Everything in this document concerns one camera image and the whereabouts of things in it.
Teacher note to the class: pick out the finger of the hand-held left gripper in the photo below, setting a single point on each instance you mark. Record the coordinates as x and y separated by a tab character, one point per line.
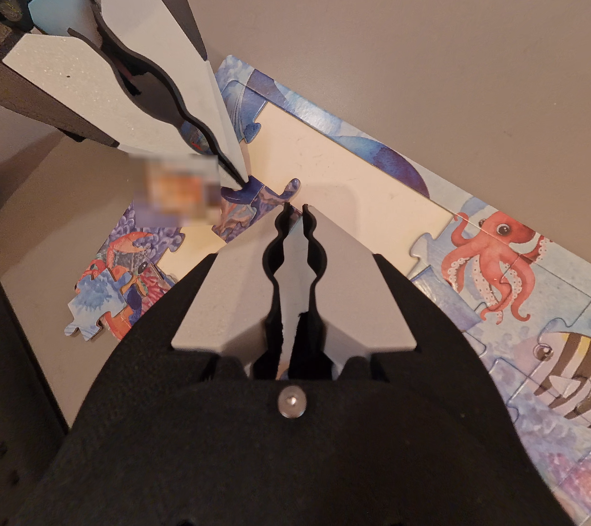
69	73
152	22

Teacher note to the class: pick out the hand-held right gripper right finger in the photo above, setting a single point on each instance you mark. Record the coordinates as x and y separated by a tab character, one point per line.
364	299

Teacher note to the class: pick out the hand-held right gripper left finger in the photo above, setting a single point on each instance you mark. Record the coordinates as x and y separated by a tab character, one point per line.
221	299

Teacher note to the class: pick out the dark blue puzzle piece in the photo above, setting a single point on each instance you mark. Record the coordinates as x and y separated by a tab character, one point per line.
443	304

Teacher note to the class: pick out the sea animal jigsaw puzzle tray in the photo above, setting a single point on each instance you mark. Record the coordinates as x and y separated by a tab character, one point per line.
369	193

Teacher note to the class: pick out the pale blue white puzzle piece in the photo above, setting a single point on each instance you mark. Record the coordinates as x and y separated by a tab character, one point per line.
97	299

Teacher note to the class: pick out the black perforated chair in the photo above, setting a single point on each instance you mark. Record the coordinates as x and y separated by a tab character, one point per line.
23	396

